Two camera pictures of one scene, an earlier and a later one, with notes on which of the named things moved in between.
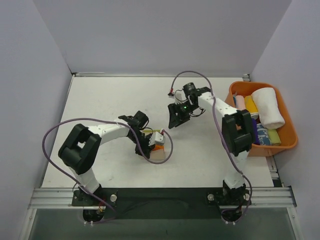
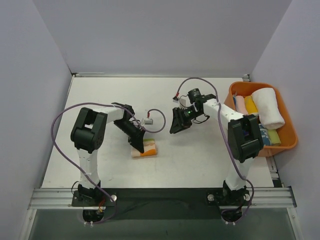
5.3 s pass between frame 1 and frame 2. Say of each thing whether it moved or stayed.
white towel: stayed
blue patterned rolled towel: stayed
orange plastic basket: stayed
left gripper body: moved
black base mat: stayed
